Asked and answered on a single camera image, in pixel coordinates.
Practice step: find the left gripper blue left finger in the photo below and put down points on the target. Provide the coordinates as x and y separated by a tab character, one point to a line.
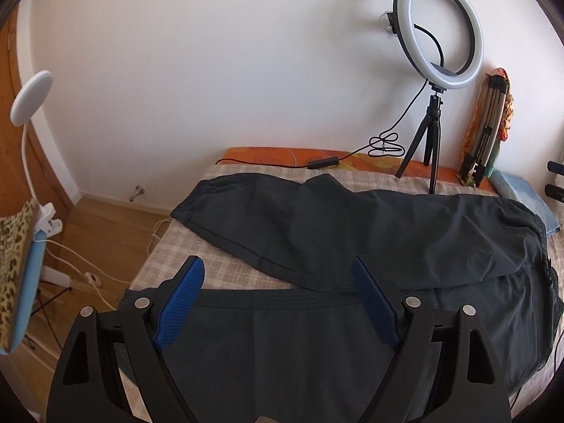
173	299

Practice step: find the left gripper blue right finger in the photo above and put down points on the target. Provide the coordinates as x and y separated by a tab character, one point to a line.
380	301

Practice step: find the dark grey pants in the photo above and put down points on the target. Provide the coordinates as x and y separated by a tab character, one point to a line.
308	352

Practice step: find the metal door stopper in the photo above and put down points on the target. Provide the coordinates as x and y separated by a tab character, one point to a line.
139	190

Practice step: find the orange bed sheet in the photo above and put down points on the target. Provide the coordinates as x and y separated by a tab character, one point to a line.
296	157

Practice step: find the leopard print ironing board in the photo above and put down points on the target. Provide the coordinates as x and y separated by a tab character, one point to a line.
18	274

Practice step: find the folded silver tripod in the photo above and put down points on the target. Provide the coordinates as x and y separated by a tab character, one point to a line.
484	128

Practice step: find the folded light blue cloth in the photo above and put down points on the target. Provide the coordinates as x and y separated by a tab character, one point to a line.
515	188

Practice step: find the small black tripod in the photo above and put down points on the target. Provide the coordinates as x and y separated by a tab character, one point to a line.
430	128

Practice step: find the wooden door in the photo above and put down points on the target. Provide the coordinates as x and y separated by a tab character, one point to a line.
14	188

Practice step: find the orange floral cloth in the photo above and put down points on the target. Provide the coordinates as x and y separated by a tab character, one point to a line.
503	130

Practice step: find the white clip-on lamp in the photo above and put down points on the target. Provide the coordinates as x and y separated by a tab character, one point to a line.
28	101

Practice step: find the white ring light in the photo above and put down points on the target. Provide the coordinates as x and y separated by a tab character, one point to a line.
442	39

